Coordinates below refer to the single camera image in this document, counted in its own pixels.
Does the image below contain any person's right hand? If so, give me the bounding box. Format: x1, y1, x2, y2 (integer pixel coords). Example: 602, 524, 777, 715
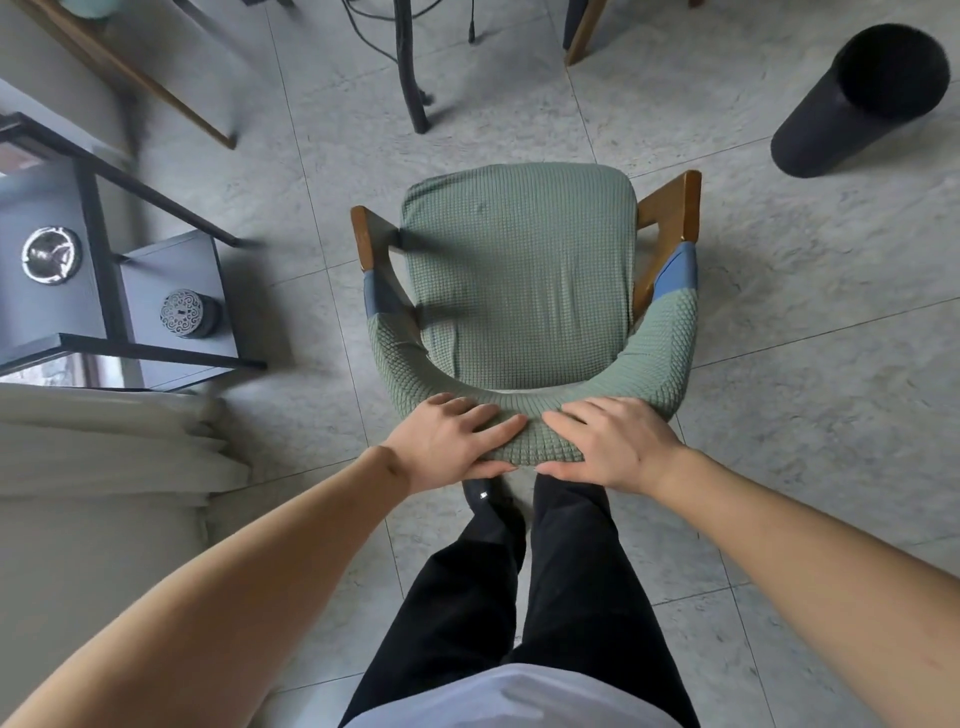
534, 395, 688, 498

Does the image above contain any person's left hand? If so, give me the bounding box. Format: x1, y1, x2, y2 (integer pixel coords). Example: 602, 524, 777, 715
382, 392, 529, 496

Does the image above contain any black waste bin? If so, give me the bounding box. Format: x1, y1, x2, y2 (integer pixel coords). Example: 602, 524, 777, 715
770, 22, 952, 180

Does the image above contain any person's left forearm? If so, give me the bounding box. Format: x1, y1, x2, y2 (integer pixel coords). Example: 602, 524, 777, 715
0, 446, 410, 728

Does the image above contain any person's right forearm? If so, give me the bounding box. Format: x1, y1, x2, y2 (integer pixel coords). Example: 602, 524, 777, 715
652, 448, 960, 728

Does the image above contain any person's black left shoe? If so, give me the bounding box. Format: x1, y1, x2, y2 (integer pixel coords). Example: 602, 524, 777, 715
462, 478, 520, 528

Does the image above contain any person's light lavender shirt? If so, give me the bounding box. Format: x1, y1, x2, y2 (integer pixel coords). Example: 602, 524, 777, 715
341, 663, 684, 728

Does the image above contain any round ornate patterned container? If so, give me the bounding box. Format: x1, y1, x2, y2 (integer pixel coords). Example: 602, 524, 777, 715
158, 288, 224, 340

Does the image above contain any black metal cart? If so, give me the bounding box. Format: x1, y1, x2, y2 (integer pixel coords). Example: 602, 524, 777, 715
0, 112, 268, 393

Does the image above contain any glass ashtray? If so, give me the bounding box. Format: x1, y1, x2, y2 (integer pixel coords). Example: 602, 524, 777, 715
20, 224, 84, 288

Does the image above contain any black power cable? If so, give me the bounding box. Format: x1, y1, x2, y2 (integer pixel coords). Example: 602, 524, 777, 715
341, 0, 481, 61

